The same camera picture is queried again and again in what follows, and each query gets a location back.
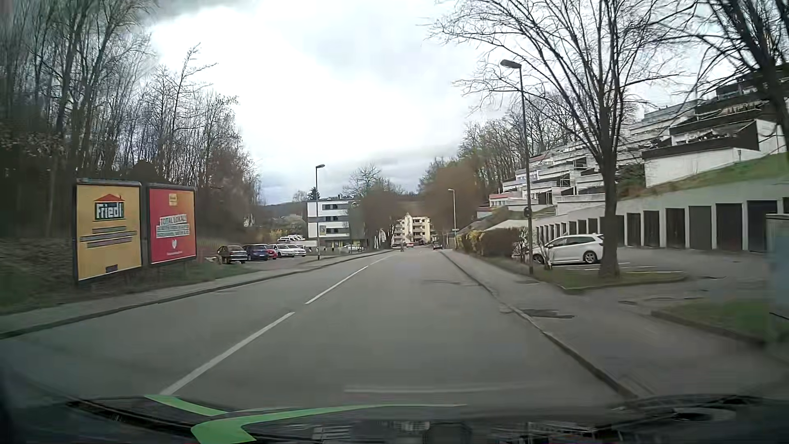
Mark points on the lamp post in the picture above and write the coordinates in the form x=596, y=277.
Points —
x=526, y=166
x=318, y=209
x=454, y=213

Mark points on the red billboard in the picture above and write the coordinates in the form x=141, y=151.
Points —
x=172, y=224

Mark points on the grey asphalt road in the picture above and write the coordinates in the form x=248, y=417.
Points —
x=394, y=320

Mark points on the tall bare tree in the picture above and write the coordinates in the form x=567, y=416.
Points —
x=610, y=185

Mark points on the asphalt parking area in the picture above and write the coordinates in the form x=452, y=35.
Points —
x=690, y=271

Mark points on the row of garages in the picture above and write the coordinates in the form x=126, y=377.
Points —
x=678, y=225

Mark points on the grass verge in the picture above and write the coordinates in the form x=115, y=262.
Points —
x=37, y=271

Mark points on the grass bank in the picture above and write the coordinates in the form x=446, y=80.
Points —
x=721, y=174

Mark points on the row of parked cars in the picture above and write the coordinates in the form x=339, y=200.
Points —
x=259, y=251

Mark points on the wood of bare trees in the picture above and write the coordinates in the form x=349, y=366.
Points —
x=92, y=135

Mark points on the hedge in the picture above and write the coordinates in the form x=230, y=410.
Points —
x=490, y=242

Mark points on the car's own bonnet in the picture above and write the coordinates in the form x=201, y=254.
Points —
x=394, y=425

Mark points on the road markings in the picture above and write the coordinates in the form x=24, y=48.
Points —
x=237, y=346

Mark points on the brown bare trees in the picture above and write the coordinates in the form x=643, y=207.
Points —
x=379, y=209

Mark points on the grass island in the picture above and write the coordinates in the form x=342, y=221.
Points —
x=733, y=317
x=592, y=279

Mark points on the white grey building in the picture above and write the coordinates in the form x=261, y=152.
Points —
x=330, y=223

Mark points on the white terraced building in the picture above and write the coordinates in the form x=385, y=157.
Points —
x=678, y=148

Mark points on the yellow billboard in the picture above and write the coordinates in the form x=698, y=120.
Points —
x=108, y=230

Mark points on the row of bare trees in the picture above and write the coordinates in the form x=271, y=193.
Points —
x=493, y=154

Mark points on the grey street cabinet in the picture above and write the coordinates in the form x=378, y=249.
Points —
x=778, y=271

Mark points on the pale apartment building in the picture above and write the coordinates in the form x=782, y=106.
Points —
x=413, y=229

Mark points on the white parked car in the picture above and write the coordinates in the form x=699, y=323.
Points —
x=570, y=248

